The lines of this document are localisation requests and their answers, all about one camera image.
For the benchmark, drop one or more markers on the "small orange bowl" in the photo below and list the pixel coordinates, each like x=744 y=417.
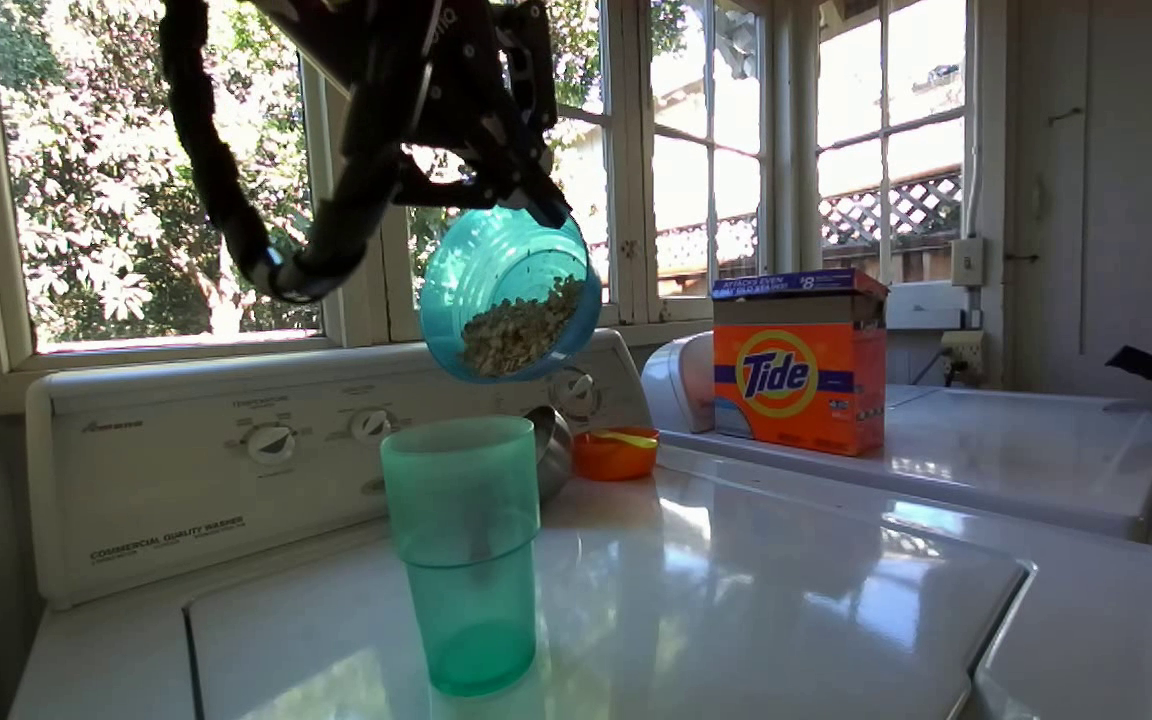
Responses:
x=607 y=463

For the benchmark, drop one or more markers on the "beige oat flakes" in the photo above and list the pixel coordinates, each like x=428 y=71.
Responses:
x=520 y=324

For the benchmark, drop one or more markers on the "white wall socket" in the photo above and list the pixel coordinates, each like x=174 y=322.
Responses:
x=967 y=356

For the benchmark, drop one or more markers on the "orange Tide detergent box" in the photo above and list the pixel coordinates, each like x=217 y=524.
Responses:
x=800 y=380

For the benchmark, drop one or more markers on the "white dryer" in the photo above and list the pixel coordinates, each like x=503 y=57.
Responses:
x=1031 y=453

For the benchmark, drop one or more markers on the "small white box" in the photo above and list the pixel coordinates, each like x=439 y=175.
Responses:
x=930 y=307

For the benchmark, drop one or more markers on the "green translucent plastic cup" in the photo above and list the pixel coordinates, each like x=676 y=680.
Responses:
x=463 y=560

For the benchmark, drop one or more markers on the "beige wall outlet box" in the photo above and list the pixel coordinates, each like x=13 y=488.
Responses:
x=971 y=260

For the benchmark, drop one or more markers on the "white top-load washing machine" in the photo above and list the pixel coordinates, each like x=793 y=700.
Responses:
x=737 y=614

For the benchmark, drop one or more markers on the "white cabinet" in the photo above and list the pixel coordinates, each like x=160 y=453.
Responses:
x=1138 y=201

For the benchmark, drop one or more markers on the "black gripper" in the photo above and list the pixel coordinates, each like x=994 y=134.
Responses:
x=468 y=60

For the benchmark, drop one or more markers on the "yellow plastic spoon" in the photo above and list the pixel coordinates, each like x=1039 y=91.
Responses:
x=627 y=436

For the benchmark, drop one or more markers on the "blue plastic bowl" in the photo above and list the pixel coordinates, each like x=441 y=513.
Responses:
x=498 y=272

